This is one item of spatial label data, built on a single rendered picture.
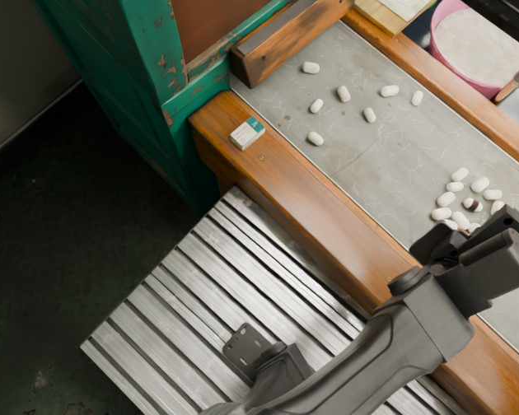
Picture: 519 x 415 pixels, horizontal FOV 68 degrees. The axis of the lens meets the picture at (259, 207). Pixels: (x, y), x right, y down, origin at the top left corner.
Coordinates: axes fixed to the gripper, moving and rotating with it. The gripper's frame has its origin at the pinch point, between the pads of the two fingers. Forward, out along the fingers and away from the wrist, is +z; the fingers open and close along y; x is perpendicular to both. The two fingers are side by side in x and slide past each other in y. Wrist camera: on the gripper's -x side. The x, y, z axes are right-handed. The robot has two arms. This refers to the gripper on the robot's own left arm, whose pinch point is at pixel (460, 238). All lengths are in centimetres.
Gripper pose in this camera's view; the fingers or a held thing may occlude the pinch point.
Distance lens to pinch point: 67.2
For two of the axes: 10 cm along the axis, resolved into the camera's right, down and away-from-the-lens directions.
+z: 5.2, -3.0, 8.0
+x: -4.9, 6.6, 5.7
